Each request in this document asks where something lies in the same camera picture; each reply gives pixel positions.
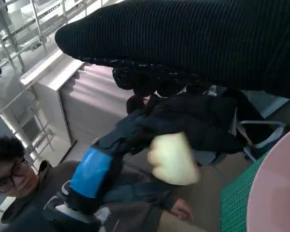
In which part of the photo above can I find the pink bowl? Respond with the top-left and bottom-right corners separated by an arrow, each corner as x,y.
246,125 -> 290,232

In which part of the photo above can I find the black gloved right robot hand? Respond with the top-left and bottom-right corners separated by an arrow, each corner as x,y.
55,0 -> 290,101

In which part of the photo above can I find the round golden toy bun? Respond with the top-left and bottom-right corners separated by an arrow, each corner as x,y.
147,132 -> 200,186

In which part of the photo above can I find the white pipe lattice frame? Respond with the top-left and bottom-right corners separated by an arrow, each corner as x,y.
0,0 -> 87,170

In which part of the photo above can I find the white desk with pink cloth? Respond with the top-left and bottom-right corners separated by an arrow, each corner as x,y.
20,52 -> 145,145

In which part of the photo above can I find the standing person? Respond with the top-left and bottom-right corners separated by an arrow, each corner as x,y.
0,136 -> 195,232

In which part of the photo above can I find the green cutting mat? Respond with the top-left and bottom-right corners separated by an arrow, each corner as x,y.
219,149 -> 276,232

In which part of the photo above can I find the office chair with white frame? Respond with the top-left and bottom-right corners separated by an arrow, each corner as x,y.
236,120 -> 286,165

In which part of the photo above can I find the person's hand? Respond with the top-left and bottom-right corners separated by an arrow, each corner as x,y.
171,199 -> 194,220

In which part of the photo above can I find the seated person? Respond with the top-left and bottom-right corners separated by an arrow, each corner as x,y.
125,88 -> 266,167

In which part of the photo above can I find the white perforated cabinet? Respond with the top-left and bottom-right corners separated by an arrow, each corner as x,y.
241,90 -> 290,119

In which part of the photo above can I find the bare left hand blue tape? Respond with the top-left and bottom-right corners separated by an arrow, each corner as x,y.
66,111 -> 177,215

